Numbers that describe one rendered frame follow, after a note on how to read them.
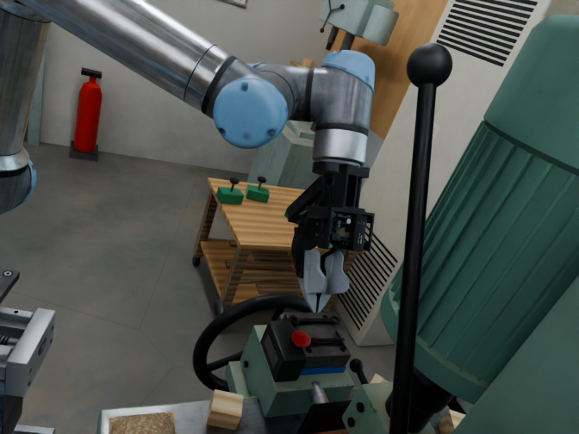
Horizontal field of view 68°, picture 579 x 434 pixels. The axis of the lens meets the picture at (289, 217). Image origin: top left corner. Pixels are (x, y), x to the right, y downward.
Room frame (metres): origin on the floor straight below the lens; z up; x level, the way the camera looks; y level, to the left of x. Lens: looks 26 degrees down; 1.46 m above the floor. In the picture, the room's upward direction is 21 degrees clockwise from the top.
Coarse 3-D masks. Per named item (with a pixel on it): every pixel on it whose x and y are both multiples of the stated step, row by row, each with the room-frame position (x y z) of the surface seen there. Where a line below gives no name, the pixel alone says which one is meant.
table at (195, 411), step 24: (240, 384) 0.52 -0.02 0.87; (120, 408) 0.38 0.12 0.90; (144, 408) 0.39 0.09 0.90; (168, 408) 0.40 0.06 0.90; (192, 408) 0.42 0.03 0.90; (96, 432) 0.36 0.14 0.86; (192, 432) 0.38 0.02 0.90; (216, 432) 0.40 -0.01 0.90; (240, 432) 0.41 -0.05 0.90; (264, 432) 0.42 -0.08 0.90; (288, 432) 0.44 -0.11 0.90
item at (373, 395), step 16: (368, 384) 0.41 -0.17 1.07; (384, 384) 0.42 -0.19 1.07; (352, 400) 0.41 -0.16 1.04; (368, 400) 0.39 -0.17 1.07; (384, 400) 0.39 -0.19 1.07; (352, 416) 0.39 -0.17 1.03; (368, 416) 0.38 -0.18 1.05; (384, 416) 0.37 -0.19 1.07; (352, 432) 0.38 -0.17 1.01; (368, 432) 0.37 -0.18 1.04; (384, 432) 0.35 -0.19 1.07; (432, 432) 0.37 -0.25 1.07
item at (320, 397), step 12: (312, 384) 0.48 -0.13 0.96; (312, 396) 0.47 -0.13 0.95; (324, 396) 0.47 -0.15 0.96; (312, 408) 0.41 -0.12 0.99; (324, 408) 0.42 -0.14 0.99; (336, 408) 0.43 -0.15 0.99; (312, 420) 0.41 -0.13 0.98; (324, 420) 0.42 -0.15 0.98; (336, 420) 0.43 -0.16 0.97; (300, 432) 0.41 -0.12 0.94; (312, 432) 0.41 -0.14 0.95
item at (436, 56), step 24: (432, 48) 0.36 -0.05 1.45; (408, 72) 0.36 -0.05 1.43; (432, 72) 0.35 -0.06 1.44; (432, 96) 0.35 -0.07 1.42; (432, 120) 0.34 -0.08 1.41; (408, 216) 0.31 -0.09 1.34; (408, 240) 0.30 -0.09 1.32; (408, 264) 0.29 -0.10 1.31; (408, 288) 0.28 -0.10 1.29; (408, 312) 0.27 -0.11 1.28; (408, 336) 0.27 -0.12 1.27; (408, 360) 0.26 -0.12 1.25; (408, 384) 0.25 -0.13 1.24; (408, 408) 0.24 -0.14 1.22
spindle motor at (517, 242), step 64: (576, 64) 0.33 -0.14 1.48; (512, 128) 0.35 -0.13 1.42; (576, 128) 0.31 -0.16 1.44; (448, 192) 0.38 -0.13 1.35; (512, 192) 0.33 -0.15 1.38; (576, 192) 0.31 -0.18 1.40; (448, 256) 0.34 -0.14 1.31; (512, 256) 0.31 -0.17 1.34; (576, 256) 0.30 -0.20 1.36; (384, 320) 0.36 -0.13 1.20; (448, 320) 0.31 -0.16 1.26; (512, 320) 0.30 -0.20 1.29; (448, 384) 0.30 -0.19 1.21
